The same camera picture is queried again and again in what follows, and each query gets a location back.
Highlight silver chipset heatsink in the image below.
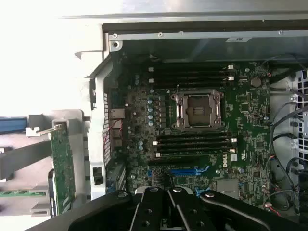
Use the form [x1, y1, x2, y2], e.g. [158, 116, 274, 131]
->
[215, 179, 241, 200]

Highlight blue expansion slot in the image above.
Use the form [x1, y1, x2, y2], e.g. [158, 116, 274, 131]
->
[147, 166, 205, 178]

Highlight black RAM slot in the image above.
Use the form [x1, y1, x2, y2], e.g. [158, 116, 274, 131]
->
[155, 151, 230, 159]
[154, 75, 236, 81]
[148, 78, 227, 88]
[154, 64, 236, 71]
[153, 139, 238, 145]
[148, 67, 227, 76]
[156, 134, 229, 140]
[156, 144, 237, 153]

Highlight silver USB port block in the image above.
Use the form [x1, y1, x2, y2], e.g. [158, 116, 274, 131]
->
[111, 129, 124, 148]

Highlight open black PC case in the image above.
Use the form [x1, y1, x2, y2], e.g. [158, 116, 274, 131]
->
[54, 11, 308, 231]

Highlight green motherboard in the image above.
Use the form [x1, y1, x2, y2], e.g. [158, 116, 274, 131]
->
[105, 55, 272, 210]

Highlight grey parts rack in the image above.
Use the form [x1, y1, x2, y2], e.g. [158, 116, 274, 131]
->
[0, 109, 91, 218]

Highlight silver metal socket cover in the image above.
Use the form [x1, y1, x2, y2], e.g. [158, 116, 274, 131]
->
[175, 92, 221, 128]

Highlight silver ethernet port block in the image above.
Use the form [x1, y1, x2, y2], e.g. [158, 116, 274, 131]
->
[108, 107, 126, 120]

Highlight CPU socket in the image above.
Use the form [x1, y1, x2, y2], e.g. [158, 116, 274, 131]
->
[170, 89, 226, 132]

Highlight green RAM stick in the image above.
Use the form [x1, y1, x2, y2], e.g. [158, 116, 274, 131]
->
[0, 189, 48, 198]

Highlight hard disk with blue caddy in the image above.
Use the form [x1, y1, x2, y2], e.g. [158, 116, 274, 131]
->
[0, 116, 27, 136]

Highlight small red wire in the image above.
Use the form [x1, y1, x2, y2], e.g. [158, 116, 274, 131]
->
[264, 202, 282, 217]

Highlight red black twisted wire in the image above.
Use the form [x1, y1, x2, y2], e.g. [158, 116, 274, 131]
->
[103, 119, 124, 152]

